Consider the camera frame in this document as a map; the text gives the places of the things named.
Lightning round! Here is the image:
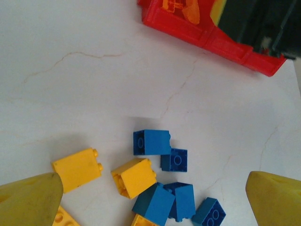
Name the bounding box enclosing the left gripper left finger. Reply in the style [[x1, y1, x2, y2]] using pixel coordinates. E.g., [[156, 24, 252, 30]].
[[0, 172, 64, 226]]

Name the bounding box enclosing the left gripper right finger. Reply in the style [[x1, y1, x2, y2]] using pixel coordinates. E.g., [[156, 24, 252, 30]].
[[245, 171, 301, 226]]

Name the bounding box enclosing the orange lego arch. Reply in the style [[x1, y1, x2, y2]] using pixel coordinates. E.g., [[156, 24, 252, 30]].
[[182, 0, 201, 24]]

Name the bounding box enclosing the orange lego lattice piece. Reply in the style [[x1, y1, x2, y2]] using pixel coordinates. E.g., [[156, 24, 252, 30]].
[[161, 0, 186, 13]]

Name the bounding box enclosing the blue lego brick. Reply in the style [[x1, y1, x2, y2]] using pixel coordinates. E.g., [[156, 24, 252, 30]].
[[160, 148, 188, 172], [133, 129, 172, 156], [163, 182, 197, 222], [191, 197, 227, 226], [131, 182, 176, 226]]

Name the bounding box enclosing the yellow lego brick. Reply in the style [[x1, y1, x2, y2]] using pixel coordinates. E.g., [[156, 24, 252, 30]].
[[111, 158, 158, 200], [51, 147, 104, 194], [130, 213, 160, 226], [52, 205, 82, 226]]

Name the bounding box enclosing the red three-compartment tray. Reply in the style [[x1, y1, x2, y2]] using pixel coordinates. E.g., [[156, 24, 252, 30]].
[[137, 0, 287, 78]]

